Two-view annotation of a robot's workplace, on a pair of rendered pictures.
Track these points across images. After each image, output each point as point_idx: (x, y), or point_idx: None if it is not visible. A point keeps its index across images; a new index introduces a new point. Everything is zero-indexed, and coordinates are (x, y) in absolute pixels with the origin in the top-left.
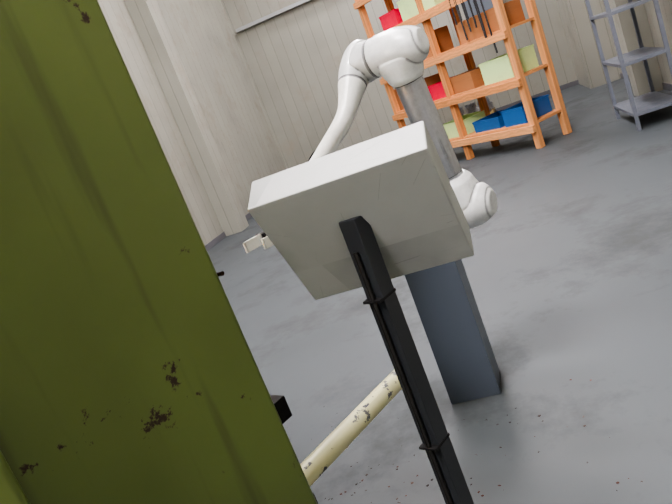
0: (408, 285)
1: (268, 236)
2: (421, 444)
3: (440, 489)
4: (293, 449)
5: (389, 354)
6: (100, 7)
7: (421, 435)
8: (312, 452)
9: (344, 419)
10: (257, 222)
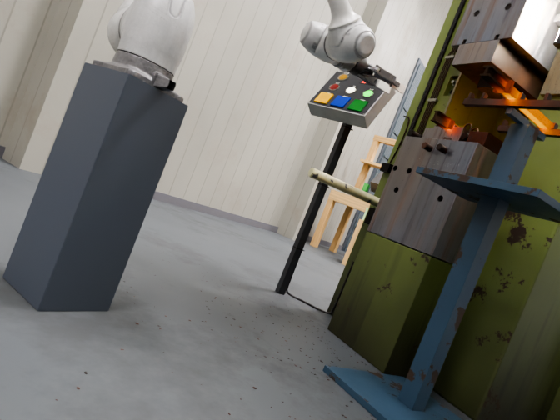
0: (179, 128)
1: (387, 102)
2: (328, 187)
3: (319, 206)
4: (379, 182)
5: (342, 150)
6: (440, 32)
7: None
8: (369, 193)
9: (352, 186)
10: (392, 97)
